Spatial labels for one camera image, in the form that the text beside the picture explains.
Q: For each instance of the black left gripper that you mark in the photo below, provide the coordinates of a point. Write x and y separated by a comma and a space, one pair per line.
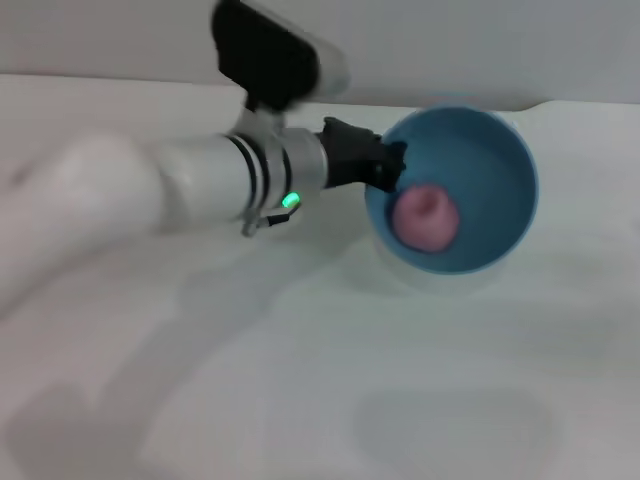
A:
350, 155

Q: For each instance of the pink peach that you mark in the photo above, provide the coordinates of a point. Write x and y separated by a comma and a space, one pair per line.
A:
425, 217

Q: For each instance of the blue bowl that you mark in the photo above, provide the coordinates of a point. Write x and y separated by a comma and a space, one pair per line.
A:
480, 175

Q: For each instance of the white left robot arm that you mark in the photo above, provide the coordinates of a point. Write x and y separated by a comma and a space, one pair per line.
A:
175, 185

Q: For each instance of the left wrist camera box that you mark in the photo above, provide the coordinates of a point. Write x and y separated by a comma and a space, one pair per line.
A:
270, 55

